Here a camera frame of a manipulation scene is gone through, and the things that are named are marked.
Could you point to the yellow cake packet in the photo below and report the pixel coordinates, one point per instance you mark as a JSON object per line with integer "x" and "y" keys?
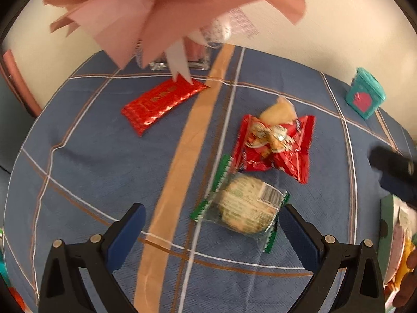
{"x": 411, "y": 251}

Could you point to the clear glass vase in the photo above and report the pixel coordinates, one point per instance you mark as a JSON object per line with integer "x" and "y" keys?
{"x": 195, "y": 55}

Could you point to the teal box with pink heart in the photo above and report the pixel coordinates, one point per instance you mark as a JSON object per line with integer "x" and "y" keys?
{"x": 365, "y": 94}

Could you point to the long red stick packet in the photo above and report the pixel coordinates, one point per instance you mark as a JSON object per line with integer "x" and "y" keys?
{"x": 163, "y": 102}

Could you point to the small beige snack packet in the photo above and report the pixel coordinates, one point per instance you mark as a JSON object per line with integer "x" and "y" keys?
{"x": 278, "y": 111}

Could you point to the colourful box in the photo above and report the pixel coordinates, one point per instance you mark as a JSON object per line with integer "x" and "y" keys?
{"x": 386, "y": 225}

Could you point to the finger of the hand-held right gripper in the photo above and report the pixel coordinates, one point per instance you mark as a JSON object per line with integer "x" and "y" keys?
{"x": 391, "y": 166}

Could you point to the crinkled red snack packet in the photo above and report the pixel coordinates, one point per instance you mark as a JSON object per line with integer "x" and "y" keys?
{"x": 277, "y": 150}

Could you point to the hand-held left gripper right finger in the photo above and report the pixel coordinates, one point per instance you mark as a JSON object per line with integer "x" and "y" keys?
{"x": 298, "y": 238}

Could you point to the green-edged clear cookie packet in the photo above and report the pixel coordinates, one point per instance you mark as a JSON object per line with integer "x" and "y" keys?
{"x": 242, "y": 205}

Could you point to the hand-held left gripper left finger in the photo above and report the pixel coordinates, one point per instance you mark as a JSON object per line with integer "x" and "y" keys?
{"x": 128, "y": 234}

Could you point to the pink flower bouquet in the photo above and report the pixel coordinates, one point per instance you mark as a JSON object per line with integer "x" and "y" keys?
{"x": 163, "y": 9}

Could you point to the pink snack packet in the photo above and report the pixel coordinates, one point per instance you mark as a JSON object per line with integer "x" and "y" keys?
{"x": 398, "y": 251}

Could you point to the blue plaid tablecloth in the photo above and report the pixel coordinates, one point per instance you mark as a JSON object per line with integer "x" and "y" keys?
{"x": 97, "y": 169}

